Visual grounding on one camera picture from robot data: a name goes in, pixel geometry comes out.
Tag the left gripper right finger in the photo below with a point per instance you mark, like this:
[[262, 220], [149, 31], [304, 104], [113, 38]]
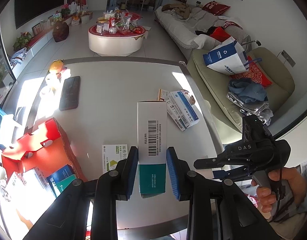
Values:
[[190, 186]]

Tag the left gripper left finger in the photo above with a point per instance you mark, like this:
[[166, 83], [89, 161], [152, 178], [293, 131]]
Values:
[[115, 185]]

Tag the white yellow green medicine box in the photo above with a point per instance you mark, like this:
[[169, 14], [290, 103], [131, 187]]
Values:
[[112, 154]]

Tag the long blue white medicine box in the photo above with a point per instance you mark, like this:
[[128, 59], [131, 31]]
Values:
[[180, 109]]

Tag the small white orange medicine box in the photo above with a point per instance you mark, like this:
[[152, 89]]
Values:
[[163, 95]]

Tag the blue folded clothes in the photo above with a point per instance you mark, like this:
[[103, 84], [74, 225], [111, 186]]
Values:
[[247, 91]]

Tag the red cardboard fruit box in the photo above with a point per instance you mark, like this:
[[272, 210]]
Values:
[[28, 163]]

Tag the red embroidered cushion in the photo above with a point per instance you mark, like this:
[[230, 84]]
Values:
[[256, 74]]

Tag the beige sofa chair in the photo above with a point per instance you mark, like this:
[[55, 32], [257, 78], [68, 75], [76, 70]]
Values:
[[226, 108]]

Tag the black smartphone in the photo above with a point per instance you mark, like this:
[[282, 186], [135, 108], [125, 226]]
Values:
[[70, 94]]

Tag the blue white paper bag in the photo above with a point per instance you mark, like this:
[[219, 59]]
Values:
[[228, 58]]

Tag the orange fruit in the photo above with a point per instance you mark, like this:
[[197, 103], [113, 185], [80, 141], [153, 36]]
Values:
[[56, 67]]

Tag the round white coffee table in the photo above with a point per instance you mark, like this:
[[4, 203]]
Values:
[[117, 44]]

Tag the white long sofa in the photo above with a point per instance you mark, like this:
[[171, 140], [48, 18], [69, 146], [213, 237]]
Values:
[[189, 34]]

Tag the red square pillow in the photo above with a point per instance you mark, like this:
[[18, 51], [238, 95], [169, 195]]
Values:
[[215, 8]]

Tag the dark red bag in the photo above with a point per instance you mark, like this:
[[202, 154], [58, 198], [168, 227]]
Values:
[[60, 31]]

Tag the potted green plant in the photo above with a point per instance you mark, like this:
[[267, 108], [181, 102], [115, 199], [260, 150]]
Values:
[[22, 41]]

